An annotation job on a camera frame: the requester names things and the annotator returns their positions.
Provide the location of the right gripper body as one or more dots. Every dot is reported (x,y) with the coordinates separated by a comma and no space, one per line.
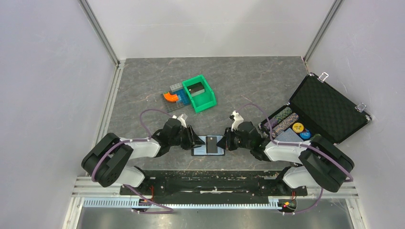
(233,140)

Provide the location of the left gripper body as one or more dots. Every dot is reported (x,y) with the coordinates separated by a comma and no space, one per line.
(186,141)

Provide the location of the black VIP credit card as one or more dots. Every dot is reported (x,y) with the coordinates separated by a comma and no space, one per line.
(211,147)

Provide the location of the black leather card holder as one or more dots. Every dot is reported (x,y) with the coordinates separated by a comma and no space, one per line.
(201,151)

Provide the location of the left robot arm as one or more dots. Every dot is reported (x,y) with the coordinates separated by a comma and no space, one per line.
(111,159)

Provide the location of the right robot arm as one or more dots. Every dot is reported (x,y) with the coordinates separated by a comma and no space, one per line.
(319,162)

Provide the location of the blue playing card deck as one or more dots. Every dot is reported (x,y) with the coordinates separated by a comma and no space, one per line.
(289,136)

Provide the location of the blue grid tray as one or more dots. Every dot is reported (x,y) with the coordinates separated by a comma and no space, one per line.
(183,101)

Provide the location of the green plastic bin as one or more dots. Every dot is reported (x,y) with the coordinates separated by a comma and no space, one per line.
(203,101)

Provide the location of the orange curved piece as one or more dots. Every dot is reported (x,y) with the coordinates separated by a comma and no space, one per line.
(170,97)

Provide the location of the black box in bin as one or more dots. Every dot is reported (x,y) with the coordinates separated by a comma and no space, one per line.
(196,89)

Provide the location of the grey brick block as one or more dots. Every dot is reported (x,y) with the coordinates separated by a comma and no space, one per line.
(176,87)

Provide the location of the upper poker chip row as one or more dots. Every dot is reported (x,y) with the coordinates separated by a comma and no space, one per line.
(276,119)

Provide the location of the yellow dealer button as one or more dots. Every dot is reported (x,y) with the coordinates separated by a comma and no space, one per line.
(298,127)

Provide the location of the blue dealer button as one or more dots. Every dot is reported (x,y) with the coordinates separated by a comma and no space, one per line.
(305,135)

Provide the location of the brown poker chip row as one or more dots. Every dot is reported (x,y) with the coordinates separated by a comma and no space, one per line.
(314,136)

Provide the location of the black poker chip case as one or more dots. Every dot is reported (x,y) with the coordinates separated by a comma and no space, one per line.
(323,110)

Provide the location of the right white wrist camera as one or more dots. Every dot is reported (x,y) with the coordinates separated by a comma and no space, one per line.
(237,120)

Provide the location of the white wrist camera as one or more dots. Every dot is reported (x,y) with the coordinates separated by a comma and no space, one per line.
(237,120)
(182,118)

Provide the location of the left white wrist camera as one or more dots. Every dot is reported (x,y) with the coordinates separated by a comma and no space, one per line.
(182,118)

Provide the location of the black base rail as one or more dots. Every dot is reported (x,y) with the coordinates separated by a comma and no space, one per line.
(216,186)

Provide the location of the white comb cable strip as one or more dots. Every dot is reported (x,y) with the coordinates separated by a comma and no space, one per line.
(136,203)

